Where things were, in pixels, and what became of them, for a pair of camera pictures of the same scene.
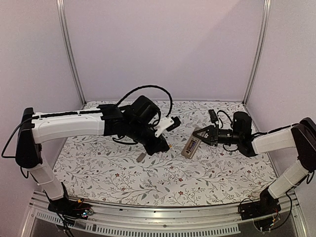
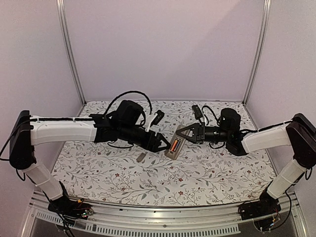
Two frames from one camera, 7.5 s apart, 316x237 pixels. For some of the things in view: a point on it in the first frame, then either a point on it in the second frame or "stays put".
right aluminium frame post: (266, 6) stays put
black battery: (191, 145) → (177, 145)
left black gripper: (158, 146) stays put
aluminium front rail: (215, 218) stays put
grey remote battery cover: (140, 157) stays put
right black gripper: (210, 136) → (198, 132)
